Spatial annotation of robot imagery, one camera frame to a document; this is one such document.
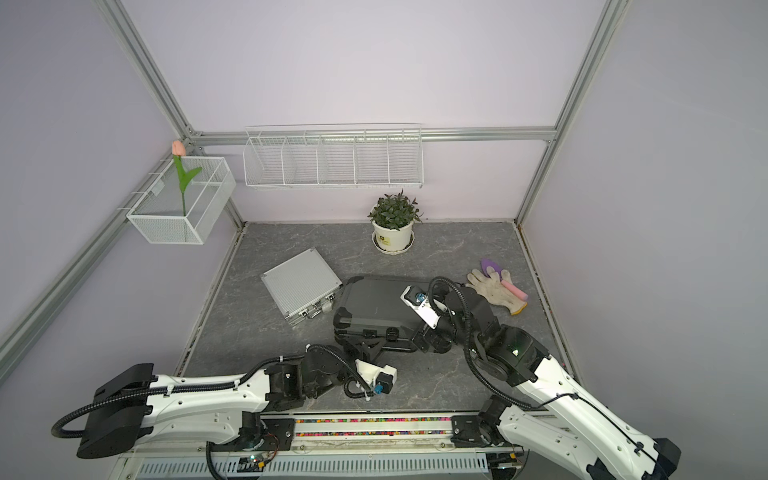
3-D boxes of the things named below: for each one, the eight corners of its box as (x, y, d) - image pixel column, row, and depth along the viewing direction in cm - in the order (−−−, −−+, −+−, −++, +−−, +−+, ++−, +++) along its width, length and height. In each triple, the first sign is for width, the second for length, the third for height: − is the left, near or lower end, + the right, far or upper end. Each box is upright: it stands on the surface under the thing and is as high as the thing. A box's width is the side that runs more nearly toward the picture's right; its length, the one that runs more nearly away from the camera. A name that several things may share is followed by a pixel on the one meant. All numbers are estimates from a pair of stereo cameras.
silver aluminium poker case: (294, 332, 93) (288, 324, 88) (265, 284, 105) (259, 274, 100) (349, 297, 101) (346, 288, 96) (317, 256, 112) (313, 246, 108)
